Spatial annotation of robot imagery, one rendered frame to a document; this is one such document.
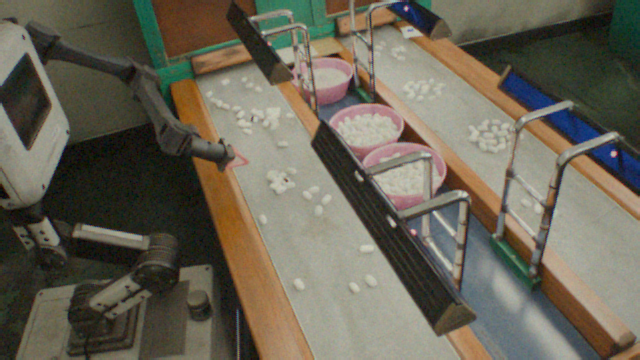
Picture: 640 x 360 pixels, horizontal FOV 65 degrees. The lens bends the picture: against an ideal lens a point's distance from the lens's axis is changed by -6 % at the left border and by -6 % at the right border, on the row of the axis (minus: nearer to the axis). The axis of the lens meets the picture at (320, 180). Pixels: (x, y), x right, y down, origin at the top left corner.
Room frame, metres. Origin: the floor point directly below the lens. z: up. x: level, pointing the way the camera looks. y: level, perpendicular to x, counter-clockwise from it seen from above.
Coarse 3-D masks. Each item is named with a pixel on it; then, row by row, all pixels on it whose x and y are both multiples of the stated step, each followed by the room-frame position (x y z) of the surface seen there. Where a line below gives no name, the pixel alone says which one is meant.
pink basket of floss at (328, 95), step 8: (304, 64) 2.08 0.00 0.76; (320, 64) 2.09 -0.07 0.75; (328, 64) 2.08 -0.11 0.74; (336, 64) 2.06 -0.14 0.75; (344, 64) 2.03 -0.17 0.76; (304, 72) 2.06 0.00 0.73; (352, 72) 1.93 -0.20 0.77; (344, 80) 1.87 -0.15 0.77; (296, 88) 1.91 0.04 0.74; (320, 88) 1.84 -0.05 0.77; (328, 88) 1.84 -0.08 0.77; (336, 88) 1.85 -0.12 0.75; (344, 88) 1.89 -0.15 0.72; (320, 96) 1.85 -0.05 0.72; (328, 96) 1.85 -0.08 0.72; (336, 96) 1.87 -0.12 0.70; (320, 104) 1.87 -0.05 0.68
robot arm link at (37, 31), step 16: (32, 32) 1.38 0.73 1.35; (48, 32) 1.41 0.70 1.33; (48, 48) 1.44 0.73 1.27; (64, 48) 1.44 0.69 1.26; (80, 48) 1.51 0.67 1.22; (80, 64) 1.48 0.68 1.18; (96, 64) 1.52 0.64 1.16; (112, 64) 1.56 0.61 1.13; (128, 64) 1.61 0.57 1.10; (128, 80) 1.63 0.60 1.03
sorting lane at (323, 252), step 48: (240, 96) 1.92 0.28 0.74; (240, 144) 1.57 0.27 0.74; (288, 144) 1.53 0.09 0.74; (288, 192) 1.27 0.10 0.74; (336, 192) 1.24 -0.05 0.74; (288, 240) 1.06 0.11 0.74; (336, 240) 1.03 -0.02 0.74; (288, 288) 0.88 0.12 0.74; (336, 288) 0.86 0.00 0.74; (384, 288) 0.84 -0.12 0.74; (336, 336) 0.72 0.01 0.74; (384, 336) 0.70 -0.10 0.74; (432, 336) 0.68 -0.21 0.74
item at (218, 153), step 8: (208, 144) 1.26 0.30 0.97; (216, 144) 1.27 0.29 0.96; (224, 144) 1.29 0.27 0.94; (208, 152) 1.24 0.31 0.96; (216, 152) 1.25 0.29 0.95; (224, 152) 1.26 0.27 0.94; (208, 160) 1.24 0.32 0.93; (216, 160) 1.25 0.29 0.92; (224, 160) 1.24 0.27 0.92; (224, 168) 1.23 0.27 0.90
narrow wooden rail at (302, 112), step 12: (288, 84) 1.91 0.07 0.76; (288, 96) 1.82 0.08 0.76; (300, 96) 1.80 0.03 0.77; (300, 108) 1.72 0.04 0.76; (300, 120) 1.65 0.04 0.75; (312, 120) 1.62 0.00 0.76; (312, 132) 1.54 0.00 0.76; (456, 336) 0.65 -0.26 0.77; (468, 336) 0.65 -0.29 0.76; (456, 348) 0.63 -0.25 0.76; (468, 348) 0.62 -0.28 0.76; (480, 348) 0.61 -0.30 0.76
